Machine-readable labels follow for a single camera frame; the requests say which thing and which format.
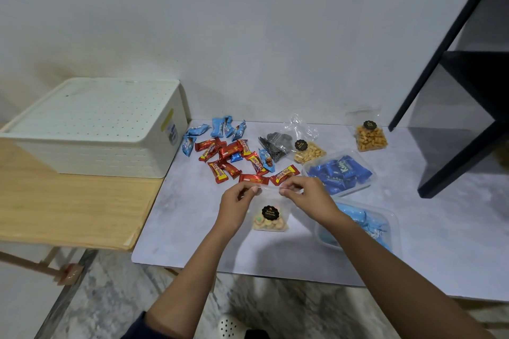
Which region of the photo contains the black side table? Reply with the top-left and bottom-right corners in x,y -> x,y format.
388,0 -> 509,199

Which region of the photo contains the person's left hand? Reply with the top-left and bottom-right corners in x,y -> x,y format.
214,181 -> 263,234

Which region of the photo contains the person's right forearm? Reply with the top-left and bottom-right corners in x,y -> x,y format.
322,210 -> 484,339

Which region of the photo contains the pile of red candy bars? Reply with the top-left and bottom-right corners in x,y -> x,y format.
194,138 -> 301,186

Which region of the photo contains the person's left forearm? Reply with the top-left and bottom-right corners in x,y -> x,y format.
145,223 -> 239,339

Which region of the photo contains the person's navy shirt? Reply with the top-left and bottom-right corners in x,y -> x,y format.
121,310 -> 175,339

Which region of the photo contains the person's right hand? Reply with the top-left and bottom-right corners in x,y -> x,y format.
278,175 -> 343,229

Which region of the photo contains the bag of orange crackers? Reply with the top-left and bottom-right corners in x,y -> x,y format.
346,108 -> 389,153

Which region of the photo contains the bag of black-white cookies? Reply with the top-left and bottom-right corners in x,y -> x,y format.
258,132 -> 295,164

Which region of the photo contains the white storage box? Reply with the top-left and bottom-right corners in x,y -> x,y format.
0,82 -> 188,180

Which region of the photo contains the wooden folding table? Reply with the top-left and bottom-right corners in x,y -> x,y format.
0,124 -> 509,339

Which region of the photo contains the white perforated box lid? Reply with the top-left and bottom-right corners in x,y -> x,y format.
0,77 -> 180,144

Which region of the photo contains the bag of pastel candies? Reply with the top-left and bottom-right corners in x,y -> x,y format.
250,188 -> 293,233

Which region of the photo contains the group of light blue packets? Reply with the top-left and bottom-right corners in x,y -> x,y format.
181,115 -> 276,173

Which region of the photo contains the bag of beige nuts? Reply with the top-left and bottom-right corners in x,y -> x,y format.
288,114 -> 328,165

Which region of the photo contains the grey marble-look board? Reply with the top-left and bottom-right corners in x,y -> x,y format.
131,119 -> 509,303

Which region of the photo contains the clear plastic tub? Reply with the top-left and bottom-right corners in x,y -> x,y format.
314,199 -> 400,254
302,148 -> 376,198

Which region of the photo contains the person's white left clog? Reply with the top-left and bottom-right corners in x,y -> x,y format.
216,314 -> 249,339

